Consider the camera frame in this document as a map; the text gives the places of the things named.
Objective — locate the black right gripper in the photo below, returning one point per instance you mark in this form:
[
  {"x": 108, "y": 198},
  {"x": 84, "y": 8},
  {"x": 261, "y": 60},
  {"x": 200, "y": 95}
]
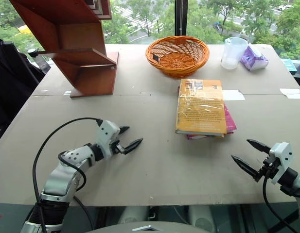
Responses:
[{"x": 267, "y": 167}]

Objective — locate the small white tape piece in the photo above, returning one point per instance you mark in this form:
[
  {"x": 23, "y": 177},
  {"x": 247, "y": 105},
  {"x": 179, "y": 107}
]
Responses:
[{"x": 67, "y": 92}]

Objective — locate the pink book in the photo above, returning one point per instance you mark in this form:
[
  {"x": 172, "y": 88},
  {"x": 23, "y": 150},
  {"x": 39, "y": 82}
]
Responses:
[{"x": 230, "y": 122}]

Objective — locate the yellow paperback book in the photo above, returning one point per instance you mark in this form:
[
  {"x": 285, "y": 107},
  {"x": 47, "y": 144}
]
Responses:
[{"x": 200, "y": 109}]

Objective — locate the white tape strip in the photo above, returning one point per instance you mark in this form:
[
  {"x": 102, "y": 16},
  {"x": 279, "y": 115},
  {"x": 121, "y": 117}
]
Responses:
[
  {"x": 292, "y": 91},
  {"x": 295, "y": 96}
]

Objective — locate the grey robot torso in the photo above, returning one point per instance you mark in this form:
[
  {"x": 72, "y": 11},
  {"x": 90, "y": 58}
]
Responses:
[{"x": 145, "y": 227}]

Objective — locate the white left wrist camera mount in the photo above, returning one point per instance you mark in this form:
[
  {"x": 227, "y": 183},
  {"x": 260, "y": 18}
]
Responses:
[{"x": 106, "y": 138}]

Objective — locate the large white tape patch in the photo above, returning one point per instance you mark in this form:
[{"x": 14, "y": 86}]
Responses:
[{"x": 233, "y": 95}]

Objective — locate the purple tissue packet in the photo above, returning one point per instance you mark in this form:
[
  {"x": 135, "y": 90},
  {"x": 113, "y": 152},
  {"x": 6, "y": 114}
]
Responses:
[{"x": 255, "y": 59}]

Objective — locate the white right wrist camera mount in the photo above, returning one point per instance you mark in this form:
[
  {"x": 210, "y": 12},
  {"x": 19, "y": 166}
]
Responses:
[{"x": 282, "y": 157}]

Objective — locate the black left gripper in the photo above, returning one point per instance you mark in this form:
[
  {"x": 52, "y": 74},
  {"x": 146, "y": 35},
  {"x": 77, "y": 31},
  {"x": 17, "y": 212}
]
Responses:
[{"x": 117, "y": 146}]

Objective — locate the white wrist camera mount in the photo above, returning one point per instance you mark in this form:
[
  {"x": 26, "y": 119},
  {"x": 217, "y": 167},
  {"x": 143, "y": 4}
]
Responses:
[
  {"x": 106, "y": 138},
  {"x": 282, "y": 157}
]

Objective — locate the black window frame post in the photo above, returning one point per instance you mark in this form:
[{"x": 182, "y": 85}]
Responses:
[{"x": 181, "y": 17}]

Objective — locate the clear plastic pitcher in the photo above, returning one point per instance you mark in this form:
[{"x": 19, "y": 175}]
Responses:
[{"x": 231, "y": 54}]

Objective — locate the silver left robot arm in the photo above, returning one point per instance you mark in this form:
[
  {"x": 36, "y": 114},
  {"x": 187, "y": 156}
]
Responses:
[{"x": 64, "y": 177}]

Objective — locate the white rounded robot leg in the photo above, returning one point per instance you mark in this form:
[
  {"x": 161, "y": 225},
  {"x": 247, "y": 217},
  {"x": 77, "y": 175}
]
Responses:
[
  {"x": 133, "y": 215},
  {"x": 202, "y": 218}
]

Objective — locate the black chair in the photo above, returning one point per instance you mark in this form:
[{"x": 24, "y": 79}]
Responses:
[{"x": 11, "y": 85}]

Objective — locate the red-brown wooden shelf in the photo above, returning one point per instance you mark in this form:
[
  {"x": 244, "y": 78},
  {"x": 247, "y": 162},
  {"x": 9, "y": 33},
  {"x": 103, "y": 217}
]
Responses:
[{"x": 79, "y": 36}]

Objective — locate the orange wicker basket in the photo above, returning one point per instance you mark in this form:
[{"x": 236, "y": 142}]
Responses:
[{"x": 177, "y": 65}]

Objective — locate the teal box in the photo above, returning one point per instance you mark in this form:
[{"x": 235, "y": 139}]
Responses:
[{"x": 289, "y": 65}]

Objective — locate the black round knob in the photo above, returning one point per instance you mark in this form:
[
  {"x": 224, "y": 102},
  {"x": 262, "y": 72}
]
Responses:
[{"x": 32, "y": 52}]

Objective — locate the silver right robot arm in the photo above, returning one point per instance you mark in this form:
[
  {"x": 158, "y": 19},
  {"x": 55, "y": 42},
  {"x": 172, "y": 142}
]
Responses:
[{"x": 292, "y": 180}]

